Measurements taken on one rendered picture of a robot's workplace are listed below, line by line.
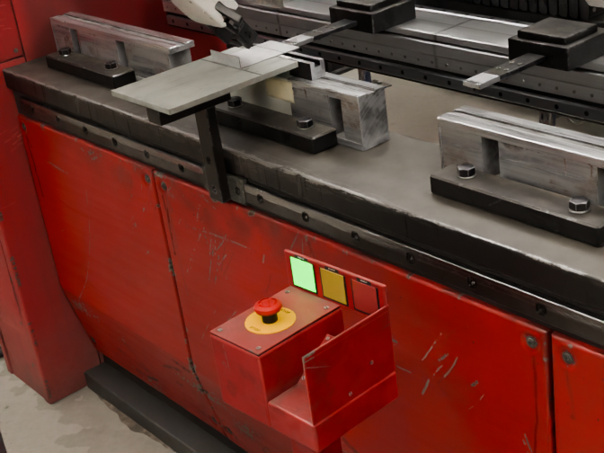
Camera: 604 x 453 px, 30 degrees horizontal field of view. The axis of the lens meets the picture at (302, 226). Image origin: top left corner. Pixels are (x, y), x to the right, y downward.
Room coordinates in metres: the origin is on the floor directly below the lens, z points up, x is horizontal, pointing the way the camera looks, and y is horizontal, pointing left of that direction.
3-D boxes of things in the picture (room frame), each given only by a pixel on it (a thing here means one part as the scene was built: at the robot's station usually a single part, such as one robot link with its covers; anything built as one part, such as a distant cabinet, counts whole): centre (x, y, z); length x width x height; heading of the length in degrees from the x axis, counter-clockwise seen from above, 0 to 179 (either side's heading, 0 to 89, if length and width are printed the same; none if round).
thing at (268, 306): (1.37, 0.06, 0.79); 0.04 x 0.04 x 0.04
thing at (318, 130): (1.86, 0.03, 0.89); 0.30 x 0.05 x 0.03; 36
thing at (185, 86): (1.84, 0.13, 1.00); 0.26 x 0.18 x 0.01; 126
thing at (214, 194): (1.81, 0.16, 0.88); 0.14 x 0.04 x 0.22; 126
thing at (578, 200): (1.32, -0.36, 0.91); 0.03 x 0.03 x 0.02
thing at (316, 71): (1.91, -0.01, 0.99); 0.20 x 0.03 x 0.03; 36
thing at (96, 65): (2.38, 0.40, 0.89); 0.30 x 0.05 x 0.03; 36
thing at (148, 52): (2.37, 0.33, 0.92); 0.50 x 0.06 x 0.10; 36
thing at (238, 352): (1.34, 0.02, 0.75); 0.20 x 0.16 x 0.18; 40
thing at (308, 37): (2.02, -0.13, 1.01); 0.26 x 0.12 x 0.05; 126
